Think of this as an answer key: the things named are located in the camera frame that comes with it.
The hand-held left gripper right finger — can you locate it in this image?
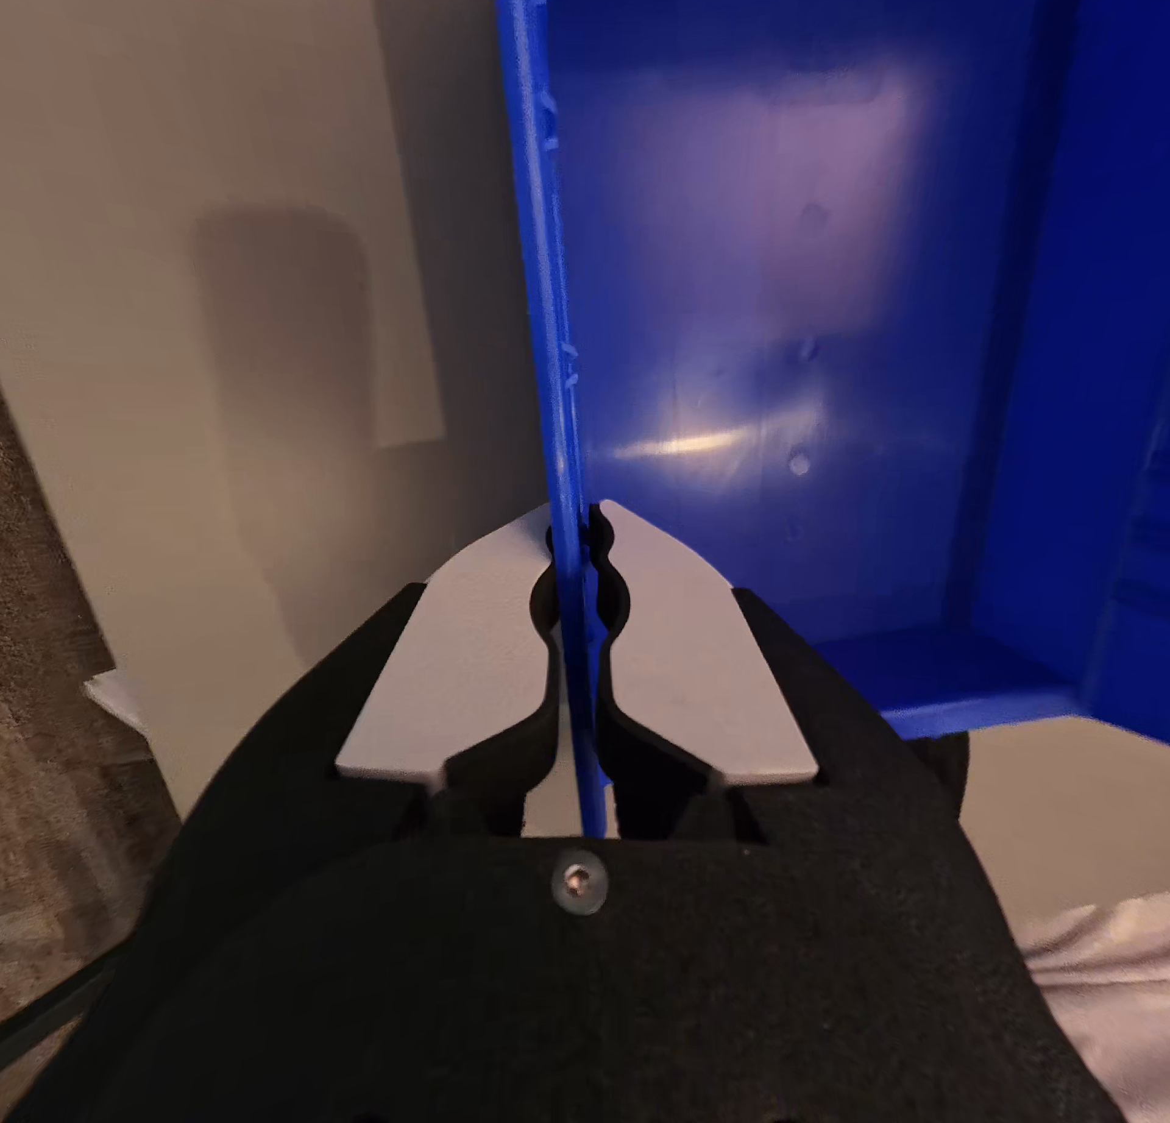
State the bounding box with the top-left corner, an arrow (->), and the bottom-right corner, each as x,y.
590,500 -> 821,786

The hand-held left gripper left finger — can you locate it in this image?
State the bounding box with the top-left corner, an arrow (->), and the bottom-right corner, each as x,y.
335,504 -> 559,790

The blue plastic bin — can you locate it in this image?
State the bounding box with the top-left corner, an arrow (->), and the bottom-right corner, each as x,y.
490,0 -> 1170,839

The black rounded pad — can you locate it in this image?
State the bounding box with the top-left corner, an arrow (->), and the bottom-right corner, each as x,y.
904,730 -> 971,814

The person's pale shirt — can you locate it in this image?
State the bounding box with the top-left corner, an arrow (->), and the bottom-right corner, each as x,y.
1018,896 -> 1170,1123

